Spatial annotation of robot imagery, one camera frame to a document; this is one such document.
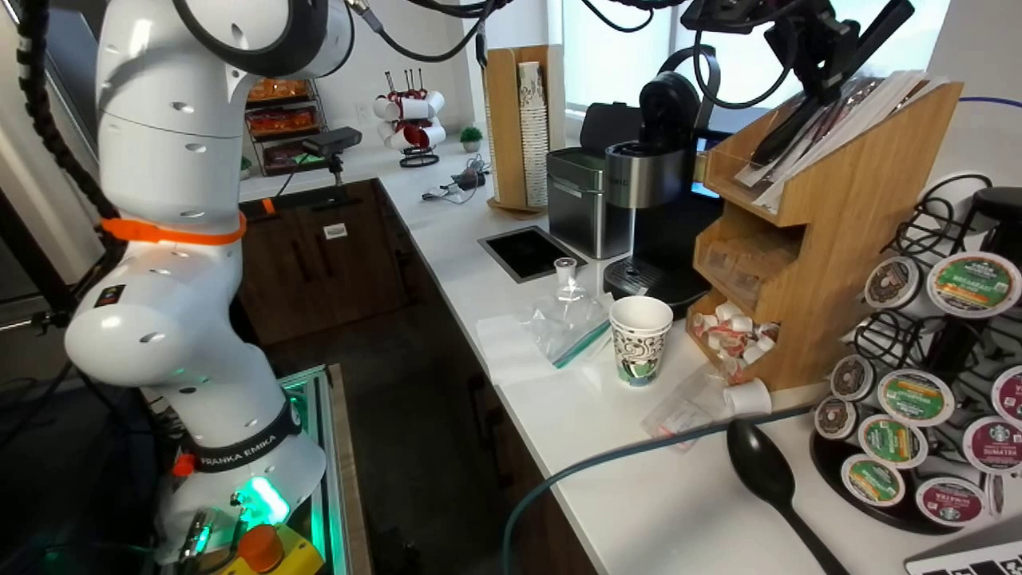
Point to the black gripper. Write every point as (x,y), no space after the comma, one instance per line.
(811,32)

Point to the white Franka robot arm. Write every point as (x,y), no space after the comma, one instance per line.
(170,321)

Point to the wooden stand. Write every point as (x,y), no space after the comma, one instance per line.
(842,243)

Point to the black device on stand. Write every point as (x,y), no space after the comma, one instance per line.
(334,141)

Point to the dark sachet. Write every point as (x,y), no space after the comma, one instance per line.
(815,113)

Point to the white paper sachet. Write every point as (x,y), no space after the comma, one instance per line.
(856,132)

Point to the black coffee machine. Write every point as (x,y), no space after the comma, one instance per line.
(673,115)

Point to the brown sugar sachets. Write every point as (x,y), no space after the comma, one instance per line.
(735,262)

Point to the window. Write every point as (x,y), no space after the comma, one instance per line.
(618,51)

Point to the brown lid coffee pod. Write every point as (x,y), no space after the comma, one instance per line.
(834,415)
(850,375)
(892,283)

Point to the black appliance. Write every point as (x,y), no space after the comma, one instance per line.
(999,217)

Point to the green lid coffee pod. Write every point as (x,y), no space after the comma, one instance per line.
(915,396)
(892,440)
(973,284)
(872,480)

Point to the white red creamer cup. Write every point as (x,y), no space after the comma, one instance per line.
(763,323)
(735,337)
(706,323)
(729,310)
(758,349)

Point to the steel container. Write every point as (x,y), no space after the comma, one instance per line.
(578,203)

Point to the white paper cup stack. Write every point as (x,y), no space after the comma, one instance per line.
(532,130)

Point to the patterned paper cup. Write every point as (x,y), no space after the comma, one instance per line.
(642,346)

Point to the small white creamer cup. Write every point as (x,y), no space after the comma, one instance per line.
(750,396)

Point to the wooden cup dispenser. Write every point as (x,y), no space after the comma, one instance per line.
(498,130)

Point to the small green plant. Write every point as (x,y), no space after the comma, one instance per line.
(470,136)

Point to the clear plastic packet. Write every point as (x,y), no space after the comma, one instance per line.
(689,410)

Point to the clear zip plastic bag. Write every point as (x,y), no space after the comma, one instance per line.
(570,334)

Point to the maroon lid coffee pod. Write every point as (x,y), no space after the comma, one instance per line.
(1009,394)
(992,443)
(950,498)

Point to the black plastic spoon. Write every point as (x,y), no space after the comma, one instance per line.
(761,465)

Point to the white mug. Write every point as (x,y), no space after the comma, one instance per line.
(410,106)
(415,136)

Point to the mug rack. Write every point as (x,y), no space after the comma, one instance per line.
(415,161)

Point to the checkerboard calibration card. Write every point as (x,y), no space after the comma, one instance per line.
(961,558)

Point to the white cabinet label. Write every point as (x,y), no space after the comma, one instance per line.
(337,227)

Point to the dark wooden cabinet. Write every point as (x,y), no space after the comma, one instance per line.
(320,266)

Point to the snack shelf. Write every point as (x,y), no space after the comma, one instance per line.
(279,115)

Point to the yellow emergency stop box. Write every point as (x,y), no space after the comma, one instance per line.
(265,547)

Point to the black corrugated conduit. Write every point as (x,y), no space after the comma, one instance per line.
(36,96)

